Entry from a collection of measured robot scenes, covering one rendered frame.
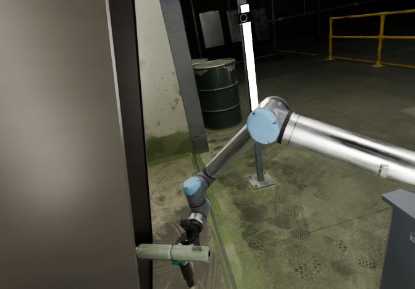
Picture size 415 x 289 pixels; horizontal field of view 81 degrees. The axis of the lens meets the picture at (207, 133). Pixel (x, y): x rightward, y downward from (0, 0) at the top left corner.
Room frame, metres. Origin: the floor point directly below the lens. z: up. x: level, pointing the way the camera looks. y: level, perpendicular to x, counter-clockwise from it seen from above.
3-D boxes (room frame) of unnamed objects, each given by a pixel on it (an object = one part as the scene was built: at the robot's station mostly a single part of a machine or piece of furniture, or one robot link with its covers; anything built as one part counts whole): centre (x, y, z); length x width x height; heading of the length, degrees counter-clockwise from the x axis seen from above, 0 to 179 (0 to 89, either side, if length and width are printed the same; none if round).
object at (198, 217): (0.91, 0.14, 0.50); 0.10 x 0.05 x 0.09; 74
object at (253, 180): (1.81, -0.39, 0.01); 0.20 x 0.20 x 0.01; 7
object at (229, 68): (3.34, -0.27, 0.44); 0.59 x 0.58 x 0.89; 21
